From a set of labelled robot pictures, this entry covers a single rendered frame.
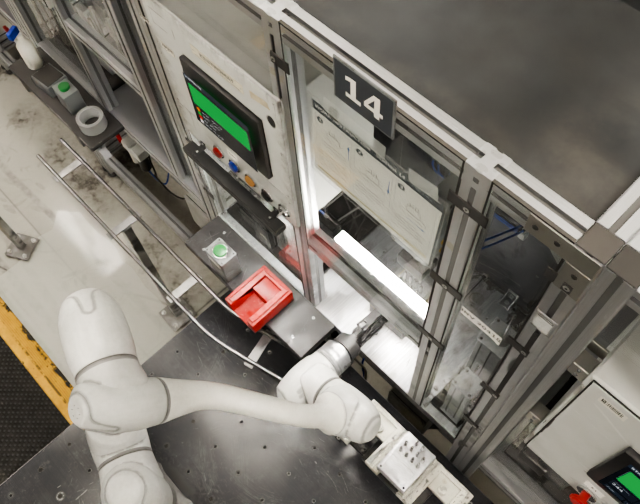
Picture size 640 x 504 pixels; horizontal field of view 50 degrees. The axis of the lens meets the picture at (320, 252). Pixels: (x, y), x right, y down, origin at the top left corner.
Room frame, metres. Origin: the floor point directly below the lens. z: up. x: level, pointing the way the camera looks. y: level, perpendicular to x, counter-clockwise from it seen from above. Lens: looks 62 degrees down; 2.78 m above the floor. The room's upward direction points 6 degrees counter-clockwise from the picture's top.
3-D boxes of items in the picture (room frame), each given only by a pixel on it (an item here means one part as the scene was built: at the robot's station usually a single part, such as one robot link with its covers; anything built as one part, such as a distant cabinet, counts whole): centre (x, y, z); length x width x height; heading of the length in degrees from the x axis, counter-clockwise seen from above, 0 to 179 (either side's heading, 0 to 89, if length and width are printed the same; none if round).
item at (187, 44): (1.04, 0.09, 1.60); 0.42 x 0.29 x 0.46; 39
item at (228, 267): (0.96, 0.28, 0.97); 0.08 x 0.08 x 0.12; 39
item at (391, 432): (0.33, -0.17, 0.84); 0.36 x 0.14 x 0.10; 39
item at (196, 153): (0.95, 0.20, 1.37); 0.36 x 0.04 x 0.04; 39
